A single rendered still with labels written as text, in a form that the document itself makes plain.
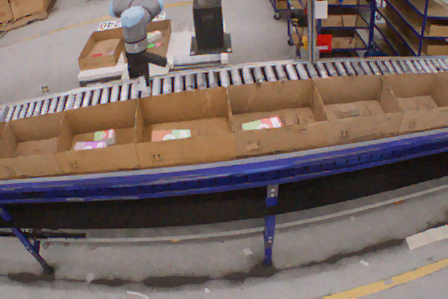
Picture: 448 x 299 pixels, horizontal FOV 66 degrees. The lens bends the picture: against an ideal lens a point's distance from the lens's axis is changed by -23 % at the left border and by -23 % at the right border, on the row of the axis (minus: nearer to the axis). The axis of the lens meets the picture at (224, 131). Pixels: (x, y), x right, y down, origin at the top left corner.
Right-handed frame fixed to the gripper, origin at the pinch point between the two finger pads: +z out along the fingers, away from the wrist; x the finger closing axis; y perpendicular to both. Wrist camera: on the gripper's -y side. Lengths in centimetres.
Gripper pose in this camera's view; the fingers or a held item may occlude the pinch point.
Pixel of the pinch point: (150, 88)
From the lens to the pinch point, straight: 171.7
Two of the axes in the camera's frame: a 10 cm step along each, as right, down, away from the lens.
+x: 1.7, 6.5, -7.4
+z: 0.8, 7.4, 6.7
